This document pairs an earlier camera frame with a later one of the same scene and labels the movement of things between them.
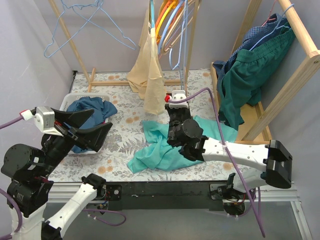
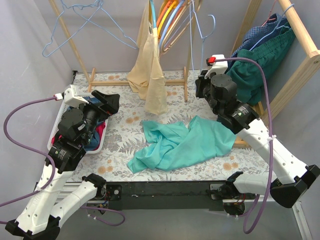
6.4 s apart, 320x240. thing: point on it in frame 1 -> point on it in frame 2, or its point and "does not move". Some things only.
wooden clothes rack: (90, 74) does not move
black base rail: (166, 195) does not move
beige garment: (146, 76) does not move
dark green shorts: (240, 81) does not move
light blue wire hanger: (184, 15) -> (203, 38)
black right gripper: (176, 110) -> (199, 84)
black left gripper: (69, 132) -> (100, 107)
